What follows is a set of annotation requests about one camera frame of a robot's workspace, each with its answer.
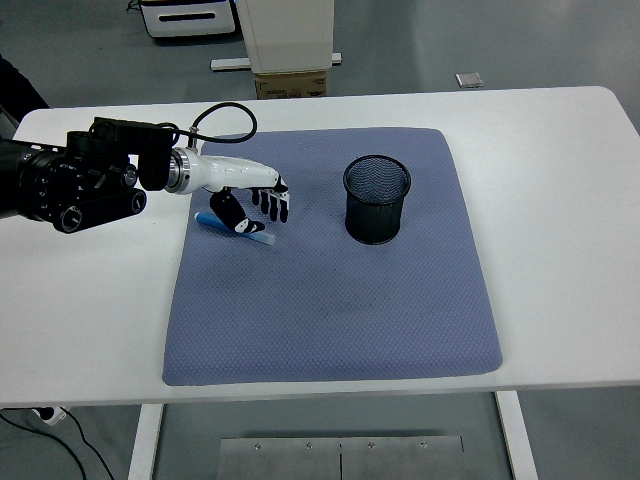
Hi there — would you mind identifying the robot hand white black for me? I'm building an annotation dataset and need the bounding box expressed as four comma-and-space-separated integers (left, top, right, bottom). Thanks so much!
186, 153, 292, 236

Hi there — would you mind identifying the blue marker pen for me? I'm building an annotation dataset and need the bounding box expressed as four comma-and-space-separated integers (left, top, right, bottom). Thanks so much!
193, 210, 278, 248

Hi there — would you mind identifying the black mesh pen holder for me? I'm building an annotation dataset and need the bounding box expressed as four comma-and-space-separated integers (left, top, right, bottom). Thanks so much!
342, 153, 413, 246

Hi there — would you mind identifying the cardboard box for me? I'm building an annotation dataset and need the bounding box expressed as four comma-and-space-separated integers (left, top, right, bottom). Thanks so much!
254, 69, 329, 99

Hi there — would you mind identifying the white base bar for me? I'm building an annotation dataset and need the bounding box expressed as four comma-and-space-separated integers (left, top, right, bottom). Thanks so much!
209, 51, 345, 72

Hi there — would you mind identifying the blue-grey textured mat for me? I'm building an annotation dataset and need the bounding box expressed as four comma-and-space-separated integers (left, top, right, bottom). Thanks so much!
162, 127, 504, 387

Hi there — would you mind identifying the person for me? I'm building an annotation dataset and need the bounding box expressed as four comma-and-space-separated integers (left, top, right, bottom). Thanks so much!
0, 53, 52, 132

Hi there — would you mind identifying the white table leg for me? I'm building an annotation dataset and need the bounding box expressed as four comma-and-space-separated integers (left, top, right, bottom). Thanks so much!
494, 391, 540, 480
127, 403, 165, 480

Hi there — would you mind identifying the black floor cable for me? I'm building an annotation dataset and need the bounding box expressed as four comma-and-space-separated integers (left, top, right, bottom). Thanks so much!
0, 408, 116, 480

